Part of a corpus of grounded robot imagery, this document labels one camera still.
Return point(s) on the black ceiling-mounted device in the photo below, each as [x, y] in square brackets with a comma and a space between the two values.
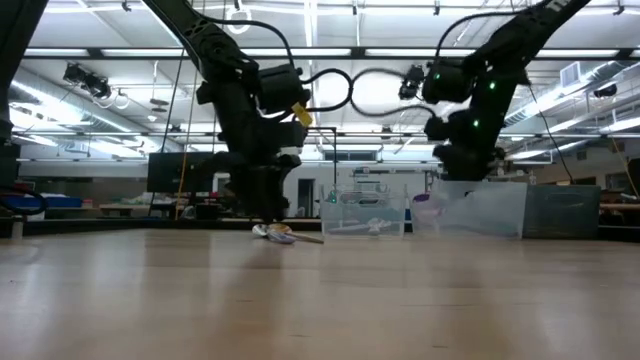
[90, 82]

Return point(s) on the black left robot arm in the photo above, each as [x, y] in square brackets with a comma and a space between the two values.
[210, 45]

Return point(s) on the clear plastic bin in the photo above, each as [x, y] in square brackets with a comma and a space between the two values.
[490, 210]
[345, 210]

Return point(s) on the yellow tag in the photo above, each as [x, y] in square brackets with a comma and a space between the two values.
[302, 115]

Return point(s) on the gold spoon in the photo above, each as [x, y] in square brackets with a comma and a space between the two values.
[310, 238]

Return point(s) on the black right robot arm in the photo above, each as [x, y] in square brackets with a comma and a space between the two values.
[505, 45]

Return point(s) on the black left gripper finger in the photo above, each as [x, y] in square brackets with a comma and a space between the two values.
[250, 192]
[275, 195]

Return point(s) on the dark grey plastic bin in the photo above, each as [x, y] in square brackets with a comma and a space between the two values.
[560, 210]

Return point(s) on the blue tabletop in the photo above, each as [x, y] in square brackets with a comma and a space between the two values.
[50, 202]

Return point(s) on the long ceiling light strip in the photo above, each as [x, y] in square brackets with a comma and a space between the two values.
[575, 52]
[150, 52]

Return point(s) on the black monitor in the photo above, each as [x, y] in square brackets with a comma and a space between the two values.
[175, 172]

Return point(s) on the silver ventilation duct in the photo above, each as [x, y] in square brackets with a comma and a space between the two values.
[600, 80]

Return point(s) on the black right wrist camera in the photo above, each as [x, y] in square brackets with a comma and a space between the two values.
[412, 82]

